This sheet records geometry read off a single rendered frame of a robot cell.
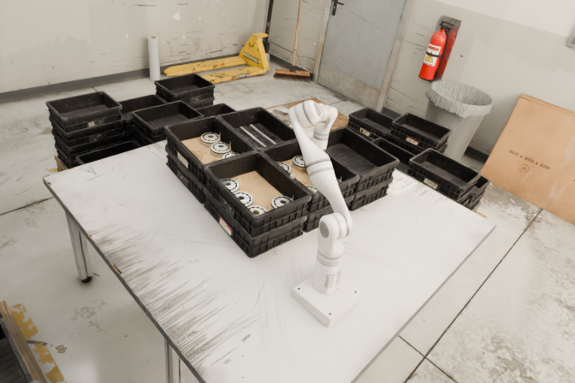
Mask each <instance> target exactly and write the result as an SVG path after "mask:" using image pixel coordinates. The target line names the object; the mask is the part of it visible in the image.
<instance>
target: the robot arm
mask: <svg viewBox="0 0 575 383"><path fill-rule="evenodd" d="M288 115H289V119H290V121H291V124H292V127H293V130H294V132H295V135H296V138H297V140H298V142H299V146H300V149H301V152H302V155H303V158H304V165H305V168H306V170H307V172H306V173H307V175H309V178H310V181H311V183H312V184H313V185H314V186H315V187H316V188H317V189H318V190H319V191H320V192H321V193H322V194H323V195H324V196H325V197H326V198H327V199H328V200H329V202H330V204H331V206H332V209H333V211H334V213H333V214H329V215H324V216H322V218H321V219H320V222H319V227H318V236H317V243H318V249H317V259H316V264H315V269H314V275H313V281H312V285H313V287H314V288H315V289H316V290H317V291H318V292H321V293H324V294H325V295H329V294H330V293H331V292H333V291H335V290H337V289H338V286H339V283H340V278H341V270H340V267H341V259H342V255H343V251H344V246H343V244H342V242H341V241H340V240H338V239H343V238H345V237H348V236H351V235H352V234H353V221H352V218H351V216H350V214H349V211H348V209H347V206H346V204H345V202H344V199H343V197H342V195H341V191H340V188H339V186H338V183H337V180H336V177H335V172H334V169H333V166H332V163H331V161H330V158H329V156H328V154H326V153H325V151H326V147H327V143H328V136H329V130H330V128H331V126H332V124H333V123H334V121H335V119H336V117H337V115H338V111H337V109H336V108H335V107H332V106H328V105H326V104H323V103H316V102H314V101H312V100H307V101H304V102H303V103H300V104H297V105H295V106H293V107H292V108H290V109H289V111H288ZM320 121H327V123H318V122H320ZM315 124H316V125H315ZM312 125H315V127H314V132H313V134H312V135H308V136H307V135H306V133H305V128H307V127H310V126H312Z"/></svg>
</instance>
